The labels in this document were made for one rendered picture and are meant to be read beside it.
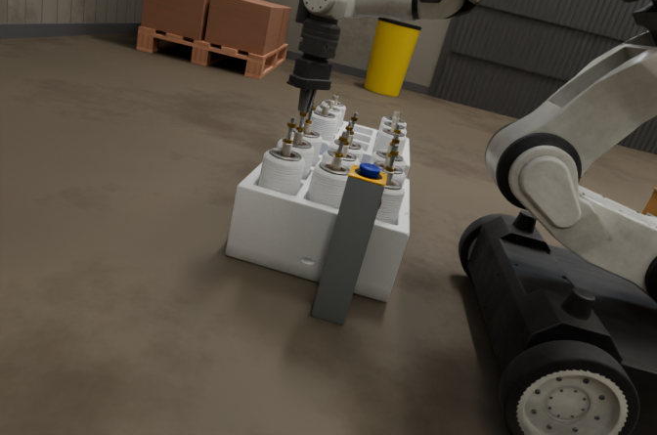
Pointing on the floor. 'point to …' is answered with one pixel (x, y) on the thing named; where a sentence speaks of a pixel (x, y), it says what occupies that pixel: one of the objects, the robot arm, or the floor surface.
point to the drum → (390, 56)
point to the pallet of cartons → (209, 7)
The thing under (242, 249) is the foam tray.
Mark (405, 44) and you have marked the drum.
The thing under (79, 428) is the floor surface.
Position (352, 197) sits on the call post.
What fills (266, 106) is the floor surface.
